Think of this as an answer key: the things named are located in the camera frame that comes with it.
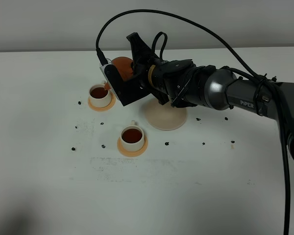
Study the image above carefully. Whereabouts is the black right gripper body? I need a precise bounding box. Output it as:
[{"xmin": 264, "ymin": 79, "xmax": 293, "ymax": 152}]
[{"xmin": 126, "ymin": 32, "xmax": 168, "ymax": 105}]

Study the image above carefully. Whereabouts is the brown clay teapot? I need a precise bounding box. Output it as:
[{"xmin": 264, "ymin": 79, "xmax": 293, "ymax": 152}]
[{"xmin": 102, "ymin": 57, "xmax": 133, "ymax": 92}]

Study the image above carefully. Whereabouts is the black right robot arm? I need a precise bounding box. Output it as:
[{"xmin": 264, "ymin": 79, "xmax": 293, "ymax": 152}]
[{"xmin": 127, "ymin": 33, "xmax": 294, "ymax": 160}]

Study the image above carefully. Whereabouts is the beige teapot saucer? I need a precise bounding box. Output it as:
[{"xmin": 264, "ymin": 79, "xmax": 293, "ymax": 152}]
[{"xmin": 143, "ymin": 98, "xmax": 187, "ymax": 131}]

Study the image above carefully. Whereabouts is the far orange coaster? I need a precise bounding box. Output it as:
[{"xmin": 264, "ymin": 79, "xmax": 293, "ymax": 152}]
[{"xmin": 88, "ymin": 93, "xmax": 116, "ymax": 112}]

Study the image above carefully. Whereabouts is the orange coaster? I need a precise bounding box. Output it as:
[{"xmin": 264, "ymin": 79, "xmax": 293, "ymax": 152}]
[
  {"xmin": 88, "ymin": 93, "xmax": 116, "ymax": 112},
  {"xmin": 117, "ymin": 137, "xmax": 148, "ymax": 157}
]

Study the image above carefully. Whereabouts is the far white teacup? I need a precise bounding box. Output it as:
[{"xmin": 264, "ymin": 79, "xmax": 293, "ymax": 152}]
[{"xmin": 89, "ymin": 84, "xmax": 110, "ymax": 99}]

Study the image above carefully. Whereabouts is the white teacup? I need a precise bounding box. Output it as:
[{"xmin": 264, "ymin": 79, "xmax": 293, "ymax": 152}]
[
  {"xmin": 89, "ymin": 84, "xmax": 110, "ymax": 99},
  {"xmin": 120, "ymin": 120, "xmax": 145, "ymax": 144}
]

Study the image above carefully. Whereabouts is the near white teacup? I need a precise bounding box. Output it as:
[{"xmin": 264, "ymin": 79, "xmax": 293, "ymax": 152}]
[{"xmin": 120, "ymin": 120, "xmax": 145, "ymax": 144}]

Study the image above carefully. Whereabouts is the near orange coaster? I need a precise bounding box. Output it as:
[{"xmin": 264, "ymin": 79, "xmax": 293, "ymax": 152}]
[{"xmin": 117, "ymin": 137, "xmax": 148, "ymax": 157}]

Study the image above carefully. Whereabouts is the silver depth camera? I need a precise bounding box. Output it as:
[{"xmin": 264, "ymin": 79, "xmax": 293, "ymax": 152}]
[{"xmin": 98, "ymin": 60, "xmax": 157, "ymax": 107}]

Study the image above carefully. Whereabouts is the black camera cable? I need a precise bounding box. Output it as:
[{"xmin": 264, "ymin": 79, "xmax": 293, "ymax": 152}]
[{"xmin": 96, "ymin": 9, "xmax": 292, "ymax": 235}]

